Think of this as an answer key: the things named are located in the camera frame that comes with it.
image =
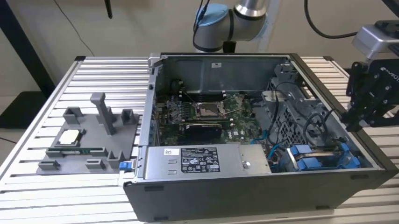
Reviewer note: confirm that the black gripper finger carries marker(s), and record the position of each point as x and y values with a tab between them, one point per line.
378	112
356	81

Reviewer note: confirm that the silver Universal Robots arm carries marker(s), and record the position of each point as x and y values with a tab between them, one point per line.
215	30

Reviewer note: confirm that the grey disk bay cage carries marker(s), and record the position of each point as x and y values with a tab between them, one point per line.
366	161

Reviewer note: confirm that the black table corner cap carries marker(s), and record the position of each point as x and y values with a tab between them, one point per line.
327	58
80	58

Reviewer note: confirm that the green motherboard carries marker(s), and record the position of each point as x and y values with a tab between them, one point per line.
243	130

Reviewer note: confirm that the CPU socket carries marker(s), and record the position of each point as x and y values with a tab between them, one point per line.
207	109

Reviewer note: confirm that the black RAM slots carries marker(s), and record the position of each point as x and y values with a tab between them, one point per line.
202	93

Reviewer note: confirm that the thin locking lever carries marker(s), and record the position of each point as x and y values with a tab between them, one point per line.
191	97

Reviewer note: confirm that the black graphics card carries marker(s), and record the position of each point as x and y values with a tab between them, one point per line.
202	131

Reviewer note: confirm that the open black PC case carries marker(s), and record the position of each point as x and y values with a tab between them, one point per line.
218	198

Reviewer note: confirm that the silver power supply unit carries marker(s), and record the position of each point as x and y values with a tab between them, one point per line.
164	163

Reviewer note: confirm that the blue case latch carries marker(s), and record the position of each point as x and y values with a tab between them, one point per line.
124	165

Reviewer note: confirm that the black antenna rod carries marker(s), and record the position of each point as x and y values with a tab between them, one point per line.
108	8

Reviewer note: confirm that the grey parts rack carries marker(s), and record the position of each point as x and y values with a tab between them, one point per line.
94	130

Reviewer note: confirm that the green RAM stick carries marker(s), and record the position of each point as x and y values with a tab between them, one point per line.
82	151

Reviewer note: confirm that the silver CPU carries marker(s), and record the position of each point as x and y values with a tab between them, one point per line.
71	137

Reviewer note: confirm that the black stand with base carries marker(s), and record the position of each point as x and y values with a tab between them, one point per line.
21	107

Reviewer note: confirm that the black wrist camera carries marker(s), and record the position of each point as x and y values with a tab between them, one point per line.
387	25

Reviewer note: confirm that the silver metal bracket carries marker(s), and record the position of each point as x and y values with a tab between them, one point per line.
271	96

